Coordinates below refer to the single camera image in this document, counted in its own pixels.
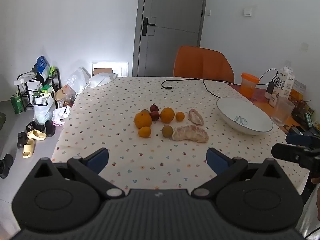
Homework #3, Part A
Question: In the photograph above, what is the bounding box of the translucent plastic bag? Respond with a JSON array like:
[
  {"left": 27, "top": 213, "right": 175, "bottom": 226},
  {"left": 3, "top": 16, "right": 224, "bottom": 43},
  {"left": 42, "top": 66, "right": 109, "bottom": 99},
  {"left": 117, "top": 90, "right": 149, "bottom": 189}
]
[{"left": 66, "top": 67, "right": 90, "bottom": 94}]

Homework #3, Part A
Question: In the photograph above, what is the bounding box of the blue and white bag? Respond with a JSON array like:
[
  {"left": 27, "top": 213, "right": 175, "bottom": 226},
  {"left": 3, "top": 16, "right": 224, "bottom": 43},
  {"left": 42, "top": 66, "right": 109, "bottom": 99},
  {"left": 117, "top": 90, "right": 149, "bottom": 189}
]
[{"left": 37, "top": 56, "right": 50, "bottom": 80}]

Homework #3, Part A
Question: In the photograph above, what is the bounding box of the beige slipper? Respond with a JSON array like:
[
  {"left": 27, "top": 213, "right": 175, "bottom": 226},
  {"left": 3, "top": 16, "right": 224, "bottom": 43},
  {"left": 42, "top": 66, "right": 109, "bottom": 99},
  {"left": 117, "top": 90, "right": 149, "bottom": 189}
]
[
  {"left": 27, "top": 129, "right": 47, "bottom": 140},
  {"left": 22, "top": 139, "right": 35, "bottom": 158}
]

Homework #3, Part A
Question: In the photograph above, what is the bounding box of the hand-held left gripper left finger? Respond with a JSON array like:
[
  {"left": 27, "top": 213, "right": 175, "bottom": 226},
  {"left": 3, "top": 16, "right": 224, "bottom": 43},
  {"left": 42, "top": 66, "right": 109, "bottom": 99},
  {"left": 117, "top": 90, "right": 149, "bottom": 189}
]
[{"left": 31, "top": 147, "right": 125, "bottom": 199}]

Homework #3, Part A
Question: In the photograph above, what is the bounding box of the small peeled pomelo piece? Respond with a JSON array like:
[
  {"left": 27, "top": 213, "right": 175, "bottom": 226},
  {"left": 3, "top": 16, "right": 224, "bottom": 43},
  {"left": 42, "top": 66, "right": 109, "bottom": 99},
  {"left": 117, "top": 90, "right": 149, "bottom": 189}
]
[{"left": 188, "top": 108, "right": 205, "bottom": 126}]

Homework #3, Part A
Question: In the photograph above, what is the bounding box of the floral tablecloth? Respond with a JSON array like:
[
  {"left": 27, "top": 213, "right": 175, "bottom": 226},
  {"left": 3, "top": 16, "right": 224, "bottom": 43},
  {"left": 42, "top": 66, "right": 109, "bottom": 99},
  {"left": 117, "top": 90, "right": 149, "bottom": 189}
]
[{"left": 51, "top": 76, "right": 310, "bottom": 193}]

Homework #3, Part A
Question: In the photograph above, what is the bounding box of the white bowl with blue rim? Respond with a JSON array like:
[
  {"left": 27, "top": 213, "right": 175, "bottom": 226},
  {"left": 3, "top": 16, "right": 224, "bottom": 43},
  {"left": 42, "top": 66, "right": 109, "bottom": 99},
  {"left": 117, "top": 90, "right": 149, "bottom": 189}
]
[{"left": 216, "top": 97, "right": 273, "bottom": 135}]

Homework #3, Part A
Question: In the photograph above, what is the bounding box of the grey door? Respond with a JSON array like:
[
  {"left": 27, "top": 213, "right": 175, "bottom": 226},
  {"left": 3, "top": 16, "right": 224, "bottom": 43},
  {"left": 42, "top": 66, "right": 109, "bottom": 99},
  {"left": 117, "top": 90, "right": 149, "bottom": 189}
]
[{"left": 132, "top": 0, "right": 208, "bottom": 77}]

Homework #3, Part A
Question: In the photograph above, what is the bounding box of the white picture frame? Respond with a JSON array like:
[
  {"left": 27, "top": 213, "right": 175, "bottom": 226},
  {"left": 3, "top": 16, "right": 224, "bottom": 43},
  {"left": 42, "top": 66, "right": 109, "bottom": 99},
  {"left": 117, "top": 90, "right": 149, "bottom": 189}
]
[{"left": 92, "top": 62, "right": 129, "bottom": 77}]

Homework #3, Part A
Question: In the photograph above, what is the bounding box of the brown printed bag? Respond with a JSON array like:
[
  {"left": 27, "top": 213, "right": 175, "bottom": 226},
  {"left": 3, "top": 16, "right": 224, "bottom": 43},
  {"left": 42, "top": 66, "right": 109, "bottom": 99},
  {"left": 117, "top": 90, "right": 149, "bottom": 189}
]
[{"left": 54, "top": 84, "right": 77, "bottom": 108}]

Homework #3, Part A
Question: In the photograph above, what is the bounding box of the black charging cable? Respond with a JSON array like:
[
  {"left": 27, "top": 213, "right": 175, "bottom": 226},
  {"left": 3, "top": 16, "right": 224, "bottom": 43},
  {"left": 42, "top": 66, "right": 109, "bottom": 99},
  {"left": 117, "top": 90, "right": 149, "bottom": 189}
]
[{"left": 161, "top": 79, "right": 235, "bottom": 98}]

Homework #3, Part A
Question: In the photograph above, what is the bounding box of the white bag with basket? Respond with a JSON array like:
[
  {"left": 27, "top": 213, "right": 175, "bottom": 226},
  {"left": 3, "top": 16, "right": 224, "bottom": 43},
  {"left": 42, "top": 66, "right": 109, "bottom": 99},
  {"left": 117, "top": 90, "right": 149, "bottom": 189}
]
[{"left": 32, "top": 91, "right": 56, "bottom": 123}]

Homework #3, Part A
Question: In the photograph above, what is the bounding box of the large orange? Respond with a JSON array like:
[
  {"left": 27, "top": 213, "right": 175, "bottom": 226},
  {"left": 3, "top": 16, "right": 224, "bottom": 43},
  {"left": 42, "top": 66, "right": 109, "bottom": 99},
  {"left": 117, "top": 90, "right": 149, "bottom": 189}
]
[
  {"left": 160, "top": 107, "right": 175, "bottom": 124},
  {"left": 134, "top": 112, "right": 152, "bottom": 129}
]

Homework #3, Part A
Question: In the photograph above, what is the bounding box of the black slipper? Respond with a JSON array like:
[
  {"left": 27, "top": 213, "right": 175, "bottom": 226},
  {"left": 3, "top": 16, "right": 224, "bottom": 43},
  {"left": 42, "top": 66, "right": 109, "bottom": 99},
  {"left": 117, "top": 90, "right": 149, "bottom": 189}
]
[
  {"left": 45, "top": 120, "right": 56, "bottom": 137},
  {"left": 17, "top": 131, "right": 27, "bottom": 148},
  {"left": 26, "top": 121, "right": 45, "bottom": 132}
]

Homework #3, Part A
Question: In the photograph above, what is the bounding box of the black shoe rack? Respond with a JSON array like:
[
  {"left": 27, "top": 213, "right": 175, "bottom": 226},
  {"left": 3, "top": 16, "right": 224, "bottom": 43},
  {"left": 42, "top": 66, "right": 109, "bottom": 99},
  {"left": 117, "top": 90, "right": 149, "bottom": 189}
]
[{"left": 17, "top": 69, "right": 61, "bottom": 112}]

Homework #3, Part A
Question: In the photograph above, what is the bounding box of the green box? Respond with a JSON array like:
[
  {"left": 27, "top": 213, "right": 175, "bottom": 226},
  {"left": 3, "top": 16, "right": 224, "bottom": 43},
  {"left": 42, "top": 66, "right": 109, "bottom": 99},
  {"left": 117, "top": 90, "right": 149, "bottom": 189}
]
[{"left": 10, "top": 94, "right": 23, "bottom": 115}]

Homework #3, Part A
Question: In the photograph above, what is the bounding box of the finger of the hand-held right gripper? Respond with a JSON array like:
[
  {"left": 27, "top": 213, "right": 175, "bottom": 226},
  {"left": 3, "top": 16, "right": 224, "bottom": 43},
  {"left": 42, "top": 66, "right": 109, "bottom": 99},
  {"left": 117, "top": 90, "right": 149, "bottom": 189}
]
[
  {"left": 286, "top": 126, "right": 320, "bottom": 147},
  {"left": 271, "top": 142, "right": 320, "bottom": 178}
]

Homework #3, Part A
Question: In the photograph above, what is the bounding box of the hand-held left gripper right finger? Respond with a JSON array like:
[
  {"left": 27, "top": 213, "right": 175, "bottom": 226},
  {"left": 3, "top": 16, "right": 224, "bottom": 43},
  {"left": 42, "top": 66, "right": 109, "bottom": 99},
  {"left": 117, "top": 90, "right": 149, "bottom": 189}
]
[{"left": 191, "top": 147, "right": 288, "bottom": 198}]

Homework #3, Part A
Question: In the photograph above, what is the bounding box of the white milk carton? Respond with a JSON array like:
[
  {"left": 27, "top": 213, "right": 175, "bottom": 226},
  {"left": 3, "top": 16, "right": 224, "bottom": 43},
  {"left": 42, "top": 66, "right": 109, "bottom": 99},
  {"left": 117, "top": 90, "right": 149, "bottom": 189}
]
[{"left": 272, "top": 66, "right": 295, "bottom": 105}]

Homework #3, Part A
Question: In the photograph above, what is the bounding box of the clear plastic cup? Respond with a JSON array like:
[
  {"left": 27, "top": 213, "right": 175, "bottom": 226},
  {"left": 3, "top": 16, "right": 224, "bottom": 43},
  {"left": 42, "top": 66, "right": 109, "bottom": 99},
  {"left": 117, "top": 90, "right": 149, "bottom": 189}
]
[{"left": 271, "top": 96, "right": 295, "bottom": 127}]

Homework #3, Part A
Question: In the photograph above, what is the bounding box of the white and pink plastic bag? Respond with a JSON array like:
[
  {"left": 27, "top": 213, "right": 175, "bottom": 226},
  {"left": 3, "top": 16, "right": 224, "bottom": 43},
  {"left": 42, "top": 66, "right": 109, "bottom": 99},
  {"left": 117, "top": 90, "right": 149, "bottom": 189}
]
[{"left": 52, "top": 106, "right": 72, "bottom": 126}]

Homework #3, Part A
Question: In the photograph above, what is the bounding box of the orange chair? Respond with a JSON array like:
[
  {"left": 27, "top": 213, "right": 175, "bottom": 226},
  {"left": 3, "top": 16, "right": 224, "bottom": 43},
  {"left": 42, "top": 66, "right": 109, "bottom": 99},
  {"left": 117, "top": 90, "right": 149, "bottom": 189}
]
[{"left": 173, "top": 46, "right": 235, "bottom": 83}]

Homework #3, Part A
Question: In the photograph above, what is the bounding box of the black shoe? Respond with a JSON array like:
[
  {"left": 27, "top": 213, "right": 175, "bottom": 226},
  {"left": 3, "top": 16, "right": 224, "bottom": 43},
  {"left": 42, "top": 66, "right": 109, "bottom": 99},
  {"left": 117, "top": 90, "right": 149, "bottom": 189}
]
[{"left": 0, "top": 153, "right": 14, "bottom": 179}]

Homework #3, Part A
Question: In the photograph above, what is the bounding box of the large peeled pomelo piece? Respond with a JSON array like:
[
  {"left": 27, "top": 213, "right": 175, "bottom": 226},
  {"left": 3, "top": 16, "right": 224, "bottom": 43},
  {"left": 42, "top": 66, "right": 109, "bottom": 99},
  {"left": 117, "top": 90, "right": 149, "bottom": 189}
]
[{"left": 171, "top": 125, "right": 209, "bottom": 143}]

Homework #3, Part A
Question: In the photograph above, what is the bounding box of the yellow box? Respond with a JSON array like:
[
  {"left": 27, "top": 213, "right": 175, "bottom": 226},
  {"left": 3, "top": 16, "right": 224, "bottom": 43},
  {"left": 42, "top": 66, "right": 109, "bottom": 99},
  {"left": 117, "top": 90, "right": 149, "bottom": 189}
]
[{"left": 291, "top": 80, "right": 307, "bottom": 101}]

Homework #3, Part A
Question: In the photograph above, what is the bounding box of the orange plastic jar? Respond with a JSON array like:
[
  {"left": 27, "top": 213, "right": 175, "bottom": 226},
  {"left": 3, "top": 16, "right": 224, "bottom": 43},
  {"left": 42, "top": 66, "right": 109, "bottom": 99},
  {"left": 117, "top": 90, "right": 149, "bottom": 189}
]
[{"left": 240, "top": 72, "right": 260, "bottom": 98}]

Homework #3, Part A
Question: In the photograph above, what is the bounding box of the black door handle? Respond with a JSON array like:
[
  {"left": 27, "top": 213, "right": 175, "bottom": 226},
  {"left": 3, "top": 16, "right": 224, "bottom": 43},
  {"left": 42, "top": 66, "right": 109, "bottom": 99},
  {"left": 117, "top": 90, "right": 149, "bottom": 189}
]
[{"left": 142, "top": 17, "right": 156, "bottom": 36}]

